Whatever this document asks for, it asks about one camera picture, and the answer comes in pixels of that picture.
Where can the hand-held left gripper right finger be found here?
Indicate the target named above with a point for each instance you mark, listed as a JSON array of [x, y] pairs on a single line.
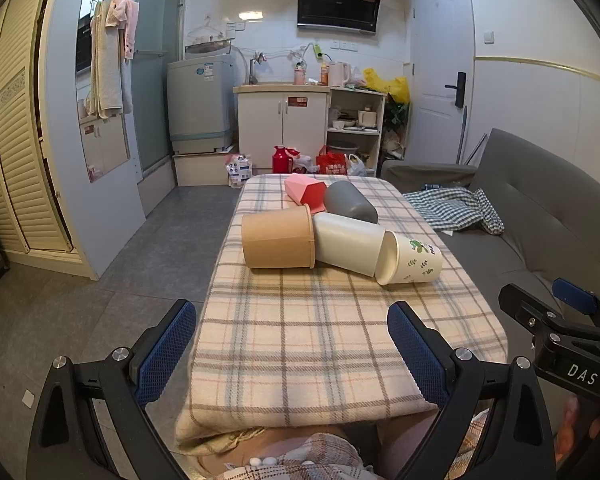
[[417, 355]]

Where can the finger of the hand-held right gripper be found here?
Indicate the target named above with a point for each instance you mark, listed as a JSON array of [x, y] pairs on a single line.
[[527, 305], [575, 295]]

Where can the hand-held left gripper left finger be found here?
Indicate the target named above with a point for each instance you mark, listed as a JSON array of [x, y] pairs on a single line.
[[167, 345]]

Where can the white leaf print cup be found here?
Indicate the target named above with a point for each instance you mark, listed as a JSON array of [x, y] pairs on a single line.
[[415, 260]]

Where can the plain white cup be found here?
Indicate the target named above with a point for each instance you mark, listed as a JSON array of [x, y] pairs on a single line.
[[345, 242]]

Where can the brown paper cup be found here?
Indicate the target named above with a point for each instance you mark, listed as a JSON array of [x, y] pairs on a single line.
[[275, 237]]

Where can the grey cup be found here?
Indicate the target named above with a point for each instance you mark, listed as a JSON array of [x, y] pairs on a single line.
[[347, 200]]

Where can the pink cup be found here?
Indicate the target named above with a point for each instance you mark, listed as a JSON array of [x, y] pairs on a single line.
[[305, 190]]

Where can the person's right hand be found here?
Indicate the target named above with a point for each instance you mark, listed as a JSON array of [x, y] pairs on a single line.
[[577, 425]]

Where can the plaid blanket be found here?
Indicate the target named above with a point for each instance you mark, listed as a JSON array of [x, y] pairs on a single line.
[[305, 335]]

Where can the grey sofa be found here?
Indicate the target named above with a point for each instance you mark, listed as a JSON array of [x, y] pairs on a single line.
[[530, 185]]

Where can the green checked cloth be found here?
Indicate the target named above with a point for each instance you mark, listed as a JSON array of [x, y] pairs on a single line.
[[455, 210]]

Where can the person's plaid clothing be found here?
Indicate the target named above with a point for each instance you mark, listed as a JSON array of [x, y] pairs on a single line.
[[320, 460]]

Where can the blue white tissue pack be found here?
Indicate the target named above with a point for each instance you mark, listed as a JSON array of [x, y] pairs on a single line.
[[238, 170]]

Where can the white plastic bag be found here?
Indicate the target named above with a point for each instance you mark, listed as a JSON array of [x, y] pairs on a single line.
[[356, 166]]

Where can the red shopping bag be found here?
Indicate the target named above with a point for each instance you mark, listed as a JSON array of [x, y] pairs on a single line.
[[331, 162]]

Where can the red thermos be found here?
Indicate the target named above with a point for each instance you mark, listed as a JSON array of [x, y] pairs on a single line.
[[281, 160]]

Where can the grey basin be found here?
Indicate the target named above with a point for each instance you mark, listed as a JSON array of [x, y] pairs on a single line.
[[342, 150]]

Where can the white open shelf unit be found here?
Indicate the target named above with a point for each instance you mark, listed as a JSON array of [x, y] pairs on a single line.
[[375, 140]]

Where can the green plant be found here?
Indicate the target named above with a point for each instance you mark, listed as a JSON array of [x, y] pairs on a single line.
[[396, 115]]

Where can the white sink cabinet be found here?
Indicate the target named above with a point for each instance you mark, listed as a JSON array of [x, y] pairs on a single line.
[[275, 130]]

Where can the white jug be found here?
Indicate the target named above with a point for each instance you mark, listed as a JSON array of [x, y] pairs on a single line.
[[366, 118]]

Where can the grey washing machine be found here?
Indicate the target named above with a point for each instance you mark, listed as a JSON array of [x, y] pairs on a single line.
[[200, 100]]

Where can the yellow plastic bag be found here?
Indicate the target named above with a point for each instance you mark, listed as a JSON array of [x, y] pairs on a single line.
[[397, 87]]

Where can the cream louvered wardrobe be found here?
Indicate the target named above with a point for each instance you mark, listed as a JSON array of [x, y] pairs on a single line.
[[20, 135]]

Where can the frosted glass sliding door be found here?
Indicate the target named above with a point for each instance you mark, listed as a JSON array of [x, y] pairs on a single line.
[[155, 85]]

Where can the beige towel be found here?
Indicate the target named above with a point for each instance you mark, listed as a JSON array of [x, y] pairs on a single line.
[[105, 70]]

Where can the white door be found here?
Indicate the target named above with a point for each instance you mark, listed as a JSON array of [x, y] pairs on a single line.
[[437, 35]]

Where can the metal faucet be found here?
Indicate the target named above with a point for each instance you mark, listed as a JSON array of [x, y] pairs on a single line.
[[252, 72]]

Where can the pink electric kettle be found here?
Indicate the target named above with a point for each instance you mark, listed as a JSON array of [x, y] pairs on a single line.
[[338, 74]]

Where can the orange bottle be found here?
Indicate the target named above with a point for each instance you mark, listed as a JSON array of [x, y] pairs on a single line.
[[324, 75]]

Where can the pink container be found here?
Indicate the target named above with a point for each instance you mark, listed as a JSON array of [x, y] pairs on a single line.
[[299, 76]]

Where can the pink towel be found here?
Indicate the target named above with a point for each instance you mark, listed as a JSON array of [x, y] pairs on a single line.
[[122, 15]]

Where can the black range hood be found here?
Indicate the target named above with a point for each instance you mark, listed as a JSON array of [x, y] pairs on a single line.
[[337, 2]]

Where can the wall mirror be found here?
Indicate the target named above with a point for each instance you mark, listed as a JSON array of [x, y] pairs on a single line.
[[105, 145]]

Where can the white wall switch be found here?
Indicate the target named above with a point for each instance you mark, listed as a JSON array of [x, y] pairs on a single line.
[[487, 37]]

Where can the white wall socket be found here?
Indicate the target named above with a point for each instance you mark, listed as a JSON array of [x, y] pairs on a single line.
[[343, 46]]

